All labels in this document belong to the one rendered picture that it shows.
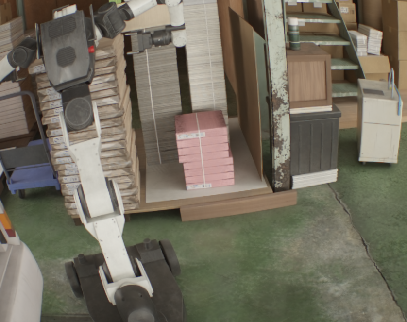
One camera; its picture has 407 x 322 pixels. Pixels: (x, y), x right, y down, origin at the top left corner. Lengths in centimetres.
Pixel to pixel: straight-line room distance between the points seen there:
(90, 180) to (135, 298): 50
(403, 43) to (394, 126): 169
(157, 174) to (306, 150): 94
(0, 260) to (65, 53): 89
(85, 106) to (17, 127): 249
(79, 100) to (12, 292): 80
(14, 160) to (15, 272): 139
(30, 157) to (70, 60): 126
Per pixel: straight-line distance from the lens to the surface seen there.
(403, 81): 452
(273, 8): 222
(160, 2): 186
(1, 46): 387
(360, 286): 210
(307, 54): 242
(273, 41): 226
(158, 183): 274
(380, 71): 432
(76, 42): 168
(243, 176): 271
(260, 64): 324
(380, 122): 286
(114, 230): 176
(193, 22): 261
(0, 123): 411
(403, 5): 433
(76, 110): 160
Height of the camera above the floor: 153
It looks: 29 degrees down
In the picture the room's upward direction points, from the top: 6 degrees counter-clockwise
